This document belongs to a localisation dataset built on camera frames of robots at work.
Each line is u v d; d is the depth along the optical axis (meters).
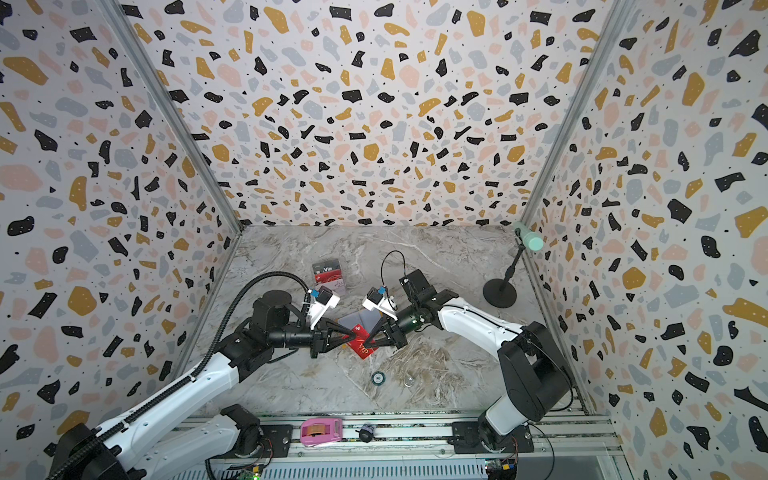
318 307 0.65
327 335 0.65
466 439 0.74
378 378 0.84
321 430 0.73
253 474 0.70
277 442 0.73
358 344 0.72
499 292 1.03
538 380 0.45
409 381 0.81
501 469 0.72
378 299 0.70
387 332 0.70
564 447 0.76
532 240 0.73
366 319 0.95
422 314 0.64
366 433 0.72
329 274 1.02
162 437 0.44
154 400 0.44
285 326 0.62
